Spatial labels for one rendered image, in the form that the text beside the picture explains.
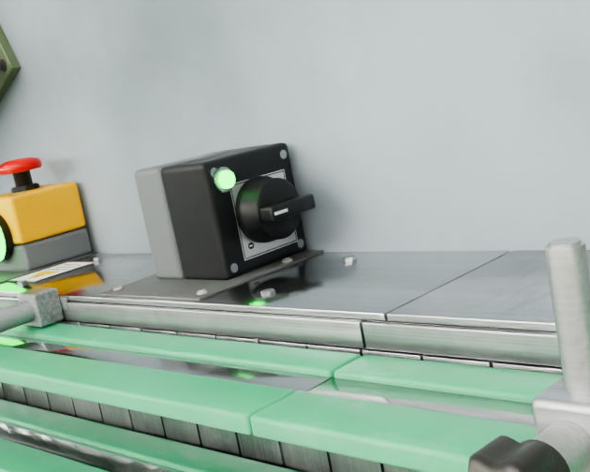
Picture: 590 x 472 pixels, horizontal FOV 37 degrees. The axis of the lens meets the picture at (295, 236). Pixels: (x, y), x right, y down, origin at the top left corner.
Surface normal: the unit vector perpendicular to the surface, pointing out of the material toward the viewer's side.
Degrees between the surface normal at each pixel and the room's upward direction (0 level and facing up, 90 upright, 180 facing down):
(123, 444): 90
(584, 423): 0
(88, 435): 90
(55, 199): 90
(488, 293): 90
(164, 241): 0
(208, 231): 0
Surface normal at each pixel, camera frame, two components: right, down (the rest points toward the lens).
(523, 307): -0.19, -0.97
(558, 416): -0.69, 0.25
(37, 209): 0.70, -0.02
